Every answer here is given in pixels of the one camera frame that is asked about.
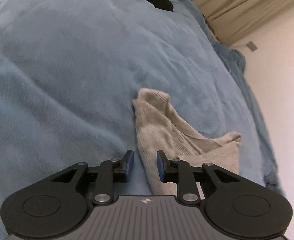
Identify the grey knit polo shirt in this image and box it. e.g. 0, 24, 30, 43
133, 88, 241, 195

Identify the blue plush duvet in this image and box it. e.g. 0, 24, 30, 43
0, 0, 282, 239

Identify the beige drape curtain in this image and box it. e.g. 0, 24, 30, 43
192, 0, 294, 46

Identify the grey wall socket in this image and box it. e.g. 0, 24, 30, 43
246, 41, 258, 52

